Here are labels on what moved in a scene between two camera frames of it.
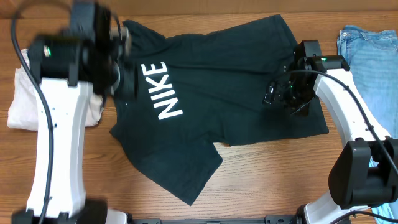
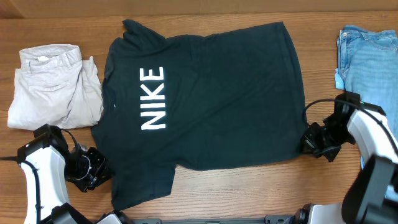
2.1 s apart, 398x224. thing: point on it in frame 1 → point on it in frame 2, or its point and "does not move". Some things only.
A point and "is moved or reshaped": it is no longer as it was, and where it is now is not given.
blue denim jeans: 371,55 does not move
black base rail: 268,219 does not move
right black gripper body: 297,95 → 328,140
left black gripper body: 119,78 → 86,172
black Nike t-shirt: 198,93 is moved or reshaped
